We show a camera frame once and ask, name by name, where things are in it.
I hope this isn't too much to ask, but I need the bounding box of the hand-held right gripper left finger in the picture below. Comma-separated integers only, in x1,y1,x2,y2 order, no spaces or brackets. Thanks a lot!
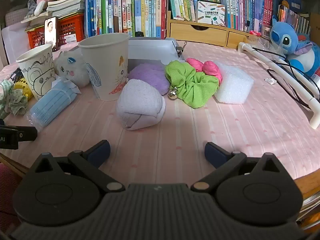
32,140,126,193

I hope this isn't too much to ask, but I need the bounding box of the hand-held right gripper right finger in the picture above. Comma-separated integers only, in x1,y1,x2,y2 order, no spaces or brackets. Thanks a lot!
190,142,287,193

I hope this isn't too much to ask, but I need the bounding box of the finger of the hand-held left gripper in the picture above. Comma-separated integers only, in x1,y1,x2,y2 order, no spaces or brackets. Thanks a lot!
0,124,38,143

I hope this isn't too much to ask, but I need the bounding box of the green plaid scrunchie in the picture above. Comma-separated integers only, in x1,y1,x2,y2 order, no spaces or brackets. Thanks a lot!
0,80,28,117

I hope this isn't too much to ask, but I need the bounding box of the pack of blue face masks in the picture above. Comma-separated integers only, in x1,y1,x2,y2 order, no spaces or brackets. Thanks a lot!
27,81,82,133

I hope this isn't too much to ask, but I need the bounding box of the yellow sequin scrunchie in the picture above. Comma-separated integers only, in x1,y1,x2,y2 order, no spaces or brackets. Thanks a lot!
14,77,33,99

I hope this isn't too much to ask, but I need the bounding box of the paper cup with black drawing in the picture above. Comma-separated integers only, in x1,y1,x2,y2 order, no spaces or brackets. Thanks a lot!
16,44,57,100

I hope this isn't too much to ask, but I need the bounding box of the white sock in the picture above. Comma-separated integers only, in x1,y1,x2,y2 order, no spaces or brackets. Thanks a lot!
116,79,166,131

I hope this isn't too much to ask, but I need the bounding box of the white foam block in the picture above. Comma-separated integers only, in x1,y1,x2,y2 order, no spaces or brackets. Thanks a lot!
214,60,255,104

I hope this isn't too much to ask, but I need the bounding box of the green scrunchie with bell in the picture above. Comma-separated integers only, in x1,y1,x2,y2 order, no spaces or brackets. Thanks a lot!
165,60,220,109

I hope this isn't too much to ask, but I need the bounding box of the white plush cat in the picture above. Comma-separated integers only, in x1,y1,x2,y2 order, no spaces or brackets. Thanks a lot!
54,51,90,88

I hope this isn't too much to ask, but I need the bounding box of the pink scrunchie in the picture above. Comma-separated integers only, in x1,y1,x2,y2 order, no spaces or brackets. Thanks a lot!
186,58,223,84

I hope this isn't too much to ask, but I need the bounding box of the paper cup with dog drawing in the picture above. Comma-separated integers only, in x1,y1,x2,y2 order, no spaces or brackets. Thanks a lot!
78,32,130,102

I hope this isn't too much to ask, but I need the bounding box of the purple fluffy pad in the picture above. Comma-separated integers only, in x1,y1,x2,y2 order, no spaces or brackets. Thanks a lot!
128,64,170,96

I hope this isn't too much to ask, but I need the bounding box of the grey cardboard box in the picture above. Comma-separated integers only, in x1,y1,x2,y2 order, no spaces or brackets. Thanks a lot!
127,37,186,75

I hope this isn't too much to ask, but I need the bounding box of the pink striped tablecloth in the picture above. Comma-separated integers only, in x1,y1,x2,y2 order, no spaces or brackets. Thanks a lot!
0,40,320,188

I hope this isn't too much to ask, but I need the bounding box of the person's pink clothing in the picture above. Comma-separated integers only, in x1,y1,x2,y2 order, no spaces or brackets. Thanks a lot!
0,162,23,230

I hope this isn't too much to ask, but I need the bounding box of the white bag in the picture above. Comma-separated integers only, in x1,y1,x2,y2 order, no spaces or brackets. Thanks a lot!
1,26,32,65

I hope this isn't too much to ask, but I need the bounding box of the smartphone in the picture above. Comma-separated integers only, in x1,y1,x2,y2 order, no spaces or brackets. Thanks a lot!
44,16,59,52

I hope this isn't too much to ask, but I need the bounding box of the white tube stand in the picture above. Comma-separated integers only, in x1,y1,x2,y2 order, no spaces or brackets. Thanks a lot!
237,42,320,130

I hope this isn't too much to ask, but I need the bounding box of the metal binder clip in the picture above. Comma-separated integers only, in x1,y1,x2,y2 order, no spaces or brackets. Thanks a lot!
175,41,188,56

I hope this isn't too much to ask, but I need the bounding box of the red plastic crate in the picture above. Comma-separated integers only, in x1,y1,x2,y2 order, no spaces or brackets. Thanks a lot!
25,14,85,49

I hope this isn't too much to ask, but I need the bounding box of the clear plastic bag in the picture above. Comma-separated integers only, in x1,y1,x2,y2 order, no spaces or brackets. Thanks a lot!
255,39,288,56

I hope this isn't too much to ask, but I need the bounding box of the wooden drawer organizer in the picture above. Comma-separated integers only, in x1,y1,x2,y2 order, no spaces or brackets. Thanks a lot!
167,11,258,49

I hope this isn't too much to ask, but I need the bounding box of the blue alien plush toy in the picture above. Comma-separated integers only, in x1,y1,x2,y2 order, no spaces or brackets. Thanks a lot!
269,15,320,78

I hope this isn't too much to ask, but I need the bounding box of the stack of paper workbooks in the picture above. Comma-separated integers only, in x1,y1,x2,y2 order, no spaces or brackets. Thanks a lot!
46,0,87,19

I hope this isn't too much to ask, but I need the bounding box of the white pencil print box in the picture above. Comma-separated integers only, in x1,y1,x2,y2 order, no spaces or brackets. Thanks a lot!
195,0,226,27

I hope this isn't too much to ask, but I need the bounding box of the row of upright books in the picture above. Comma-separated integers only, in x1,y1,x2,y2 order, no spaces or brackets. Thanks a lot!
85,0,168,39

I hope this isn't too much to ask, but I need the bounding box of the row of blue purple books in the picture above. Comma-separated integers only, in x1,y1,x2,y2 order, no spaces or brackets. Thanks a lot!
219,0,279,33

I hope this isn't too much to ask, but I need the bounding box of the row of colourful slim books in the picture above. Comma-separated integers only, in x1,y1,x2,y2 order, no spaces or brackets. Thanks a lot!
277,5,310,40

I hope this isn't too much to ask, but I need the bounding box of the brown cardboard box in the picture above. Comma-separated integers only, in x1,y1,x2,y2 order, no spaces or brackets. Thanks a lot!
309,12,320,46

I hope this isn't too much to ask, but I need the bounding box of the black cable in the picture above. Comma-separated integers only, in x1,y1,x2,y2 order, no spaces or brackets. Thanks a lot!
252,47,320,110

